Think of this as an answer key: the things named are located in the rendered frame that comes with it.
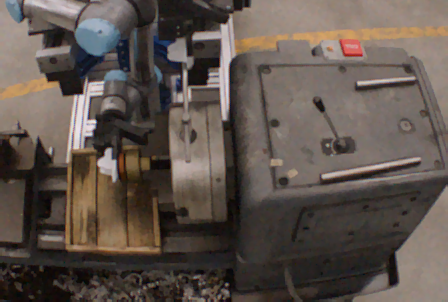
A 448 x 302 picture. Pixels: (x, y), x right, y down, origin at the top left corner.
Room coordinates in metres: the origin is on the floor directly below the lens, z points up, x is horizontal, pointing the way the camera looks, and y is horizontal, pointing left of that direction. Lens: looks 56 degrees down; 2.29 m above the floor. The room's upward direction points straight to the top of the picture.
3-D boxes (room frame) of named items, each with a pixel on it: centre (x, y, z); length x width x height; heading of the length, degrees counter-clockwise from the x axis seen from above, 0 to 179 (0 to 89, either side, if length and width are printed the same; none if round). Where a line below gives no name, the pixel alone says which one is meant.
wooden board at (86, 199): (0.71, 0.34, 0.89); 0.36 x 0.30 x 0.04; 4
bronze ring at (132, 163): (0.72, 0.23, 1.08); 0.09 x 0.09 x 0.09; 4
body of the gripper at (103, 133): (0.82, 0.32, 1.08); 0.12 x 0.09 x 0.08; 4
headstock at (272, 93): (0.78, -0.32, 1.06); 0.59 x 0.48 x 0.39; 94
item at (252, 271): (0.78, -0.32, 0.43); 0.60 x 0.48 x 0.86; 94
